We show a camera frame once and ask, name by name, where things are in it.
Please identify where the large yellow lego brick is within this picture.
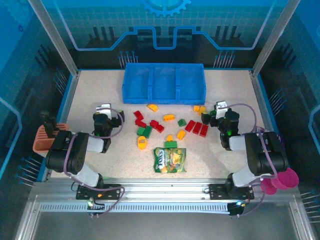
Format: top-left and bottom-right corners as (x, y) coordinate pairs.
(137, 135), (148, 150)

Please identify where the black tool in rack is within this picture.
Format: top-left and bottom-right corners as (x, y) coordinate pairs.
(39, 110), (61, 140)

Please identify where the green yellow candy bag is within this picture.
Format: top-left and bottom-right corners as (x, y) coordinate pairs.
(152, 147), (188, 174)

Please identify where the blue three-compartment bin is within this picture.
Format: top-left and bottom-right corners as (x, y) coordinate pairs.
(121, 62), (207, 105)

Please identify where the orange slotted rack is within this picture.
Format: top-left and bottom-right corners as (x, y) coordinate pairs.
(32, 123), (70, 153)

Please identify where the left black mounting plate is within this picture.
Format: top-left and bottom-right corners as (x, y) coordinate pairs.
(75, 183), (123, 201)

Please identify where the black mounting plate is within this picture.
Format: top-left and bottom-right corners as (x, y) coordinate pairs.
(208, 183), (255, 201)
(75, 183), (123, 201)

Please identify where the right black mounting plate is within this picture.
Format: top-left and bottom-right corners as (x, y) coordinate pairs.
(208, 183), (255, 201)

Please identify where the magenta plastic goblet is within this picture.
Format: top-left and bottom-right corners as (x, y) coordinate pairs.
(259, 167), (300, 196)

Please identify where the black controller board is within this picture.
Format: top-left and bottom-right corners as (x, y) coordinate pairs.
(227, 199), (247, 218)
(86, 197), (106, 218)

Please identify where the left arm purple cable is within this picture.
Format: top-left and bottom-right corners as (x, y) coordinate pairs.
(62, 107), (126, 218)

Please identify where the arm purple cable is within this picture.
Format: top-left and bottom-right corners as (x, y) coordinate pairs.
(62, 107), (126, 218)
(226, 103), (278, 218)

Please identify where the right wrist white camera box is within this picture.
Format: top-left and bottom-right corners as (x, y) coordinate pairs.
(215, 101), (229, 118)

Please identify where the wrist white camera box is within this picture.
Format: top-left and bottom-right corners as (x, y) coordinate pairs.
(96, 103), (112, 117)
(215, 101), (229, 118)

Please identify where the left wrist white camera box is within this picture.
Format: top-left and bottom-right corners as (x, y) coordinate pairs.
(96, 103), (112, 117)

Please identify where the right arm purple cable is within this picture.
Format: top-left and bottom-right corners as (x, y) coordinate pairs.
(226, 103), (278, 218)

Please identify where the aluminium front rail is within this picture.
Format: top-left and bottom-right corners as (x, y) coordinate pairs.
(28, 177), (302, 204)

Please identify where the slotted grey cable tray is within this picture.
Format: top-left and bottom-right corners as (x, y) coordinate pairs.
(39, 202), (232, 214)

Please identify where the aluminium frame post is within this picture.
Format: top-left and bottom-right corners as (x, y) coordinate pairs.
(27, 0), (80, 76)
(251, 0), (302, 76)

